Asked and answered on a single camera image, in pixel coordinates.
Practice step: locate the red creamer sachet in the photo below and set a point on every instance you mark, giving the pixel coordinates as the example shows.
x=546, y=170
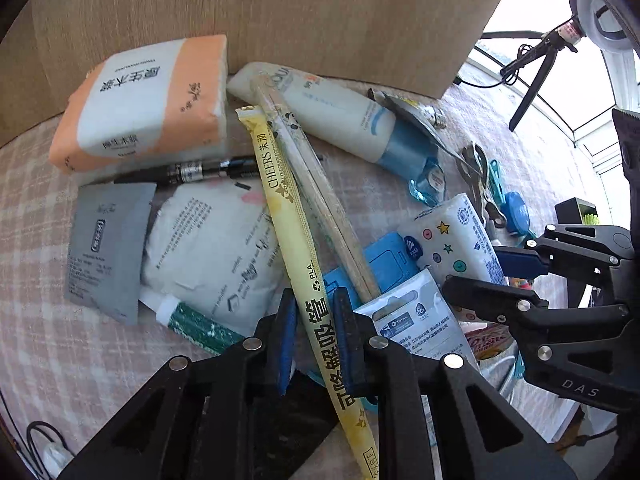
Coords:
x=487, y=345

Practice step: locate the black pen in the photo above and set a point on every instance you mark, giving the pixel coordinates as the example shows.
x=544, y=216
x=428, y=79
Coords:
x=185, y=171

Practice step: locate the wooden headboard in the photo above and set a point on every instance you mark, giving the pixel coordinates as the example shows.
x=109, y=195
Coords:
x=20, y=85

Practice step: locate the grey sachet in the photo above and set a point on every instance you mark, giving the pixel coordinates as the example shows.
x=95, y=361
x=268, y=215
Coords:
x=107, y=255

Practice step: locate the black packet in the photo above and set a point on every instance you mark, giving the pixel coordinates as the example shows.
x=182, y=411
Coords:
x=295, y=425

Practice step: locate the black tripod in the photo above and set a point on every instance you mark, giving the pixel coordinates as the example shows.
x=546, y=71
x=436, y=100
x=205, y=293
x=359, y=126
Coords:
x=550, y=42

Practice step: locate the silver foil sachet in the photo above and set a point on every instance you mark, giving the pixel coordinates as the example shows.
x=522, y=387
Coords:
x=405, y=110

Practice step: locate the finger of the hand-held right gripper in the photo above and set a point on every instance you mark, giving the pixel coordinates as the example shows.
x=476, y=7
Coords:
x=520, y=262
x=480, y=295

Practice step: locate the green white toothpaste tube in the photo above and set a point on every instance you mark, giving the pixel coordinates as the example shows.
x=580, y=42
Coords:
x=195, y=325

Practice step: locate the black box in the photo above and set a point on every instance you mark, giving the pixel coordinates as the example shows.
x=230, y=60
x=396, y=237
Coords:
x=570, y=210

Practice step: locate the yellow straw wrapper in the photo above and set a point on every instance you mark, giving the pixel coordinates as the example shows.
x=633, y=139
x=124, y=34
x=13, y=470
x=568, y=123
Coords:
x=300, y=260

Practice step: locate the cyan clothespin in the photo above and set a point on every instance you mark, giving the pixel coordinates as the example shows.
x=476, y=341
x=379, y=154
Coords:
x=390, y=260

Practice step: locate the wrapped wooden chopsticks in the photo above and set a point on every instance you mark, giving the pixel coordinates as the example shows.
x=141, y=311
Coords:
x=310, y=185

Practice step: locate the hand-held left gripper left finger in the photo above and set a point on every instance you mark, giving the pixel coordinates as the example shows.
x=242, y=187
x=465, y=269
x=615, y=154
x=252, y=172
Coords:
x=286, y=340

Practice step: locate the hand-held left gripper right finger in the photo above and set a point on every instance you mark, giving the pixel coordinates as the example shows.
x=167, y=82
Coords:
x=347, y=345

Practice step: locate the star print tissue pack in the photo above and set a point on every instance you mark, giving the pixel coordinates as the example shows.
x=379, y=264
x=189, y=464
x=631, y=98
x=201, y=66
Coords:
x=450, y=240

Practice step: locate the teal clothespin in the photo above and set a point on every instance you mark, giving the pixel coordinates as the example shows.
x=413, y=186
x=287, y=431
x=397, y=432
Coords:
x=496, y=175

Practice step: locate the pink plaid blanket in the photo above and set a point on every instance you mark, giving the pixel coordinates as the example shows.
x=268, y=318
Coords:
x=50, y=360

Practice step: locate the orange red toy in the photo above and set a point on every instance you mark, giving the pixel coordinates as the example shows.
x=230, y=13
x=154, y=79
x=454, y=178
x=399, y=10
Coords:
x=522, y=283

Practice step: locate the white pouch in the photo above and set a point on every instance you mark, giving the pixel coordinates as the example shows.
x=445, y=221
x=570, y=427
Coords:
x=210, y=260

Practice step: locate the white card package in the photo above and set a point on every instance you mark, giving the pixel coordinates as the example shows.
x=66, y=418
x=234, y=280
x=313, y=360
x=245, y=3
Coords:
x=420, y=320

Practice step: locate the white tube blue cap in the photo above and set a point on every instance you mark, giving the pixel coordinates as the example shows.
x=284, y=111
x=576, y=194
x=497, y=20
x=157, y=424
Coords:
x=340, y=110

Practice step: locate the blue round case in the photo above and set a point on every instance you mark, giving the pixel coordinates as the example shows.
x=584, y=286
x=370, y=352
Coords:
x=517, y=212

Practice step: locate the orange white tissue pack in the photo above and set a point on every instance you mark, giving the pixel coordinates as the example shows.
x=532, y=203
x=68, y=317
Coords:
x=145, y=105

